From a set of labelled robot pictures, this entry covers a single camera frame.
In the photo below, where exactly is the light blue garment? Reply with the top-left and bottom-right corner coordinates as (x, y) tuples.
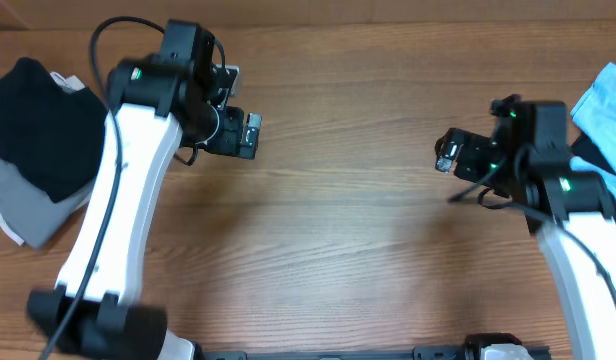
(570, 62), (616, 200)

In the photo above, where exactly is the black t-shirt with white logo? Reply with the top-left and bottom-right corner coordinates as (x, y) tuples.
(0, 57), (107, 203)

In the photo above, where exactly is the folded grey shirt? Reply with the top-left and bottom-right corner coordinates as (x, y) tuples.
(0, 158), (94, 249)

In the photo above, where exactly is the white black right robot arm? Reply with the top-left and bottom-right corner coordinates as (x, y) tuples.
(434, 94), (616, 359)

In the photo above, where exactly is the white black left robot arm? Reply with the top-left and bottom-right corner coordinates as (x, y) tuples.
(27, 20), (262, 359)

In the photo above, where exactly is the folded white garment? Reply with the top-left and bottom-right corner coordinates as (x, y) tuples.
(0, 70), (97, 247)

